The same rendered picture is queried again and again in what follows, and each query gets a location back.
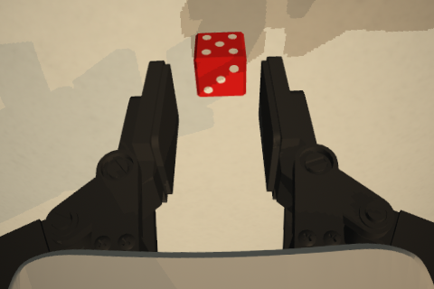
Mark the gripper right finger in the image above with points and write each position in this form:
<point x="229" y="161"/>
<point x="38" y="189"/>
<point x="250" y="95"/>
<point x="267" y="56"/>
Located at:
<point x="324" y="206"/>

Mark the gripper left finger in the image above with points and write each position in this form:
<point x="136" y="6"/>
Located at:
<point x="106" y="213"/>

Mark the red die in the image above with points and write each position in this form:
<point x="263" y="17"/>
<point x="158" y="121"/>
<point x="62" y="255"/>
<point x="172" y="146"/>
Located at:
<point x="220" y="64"/>

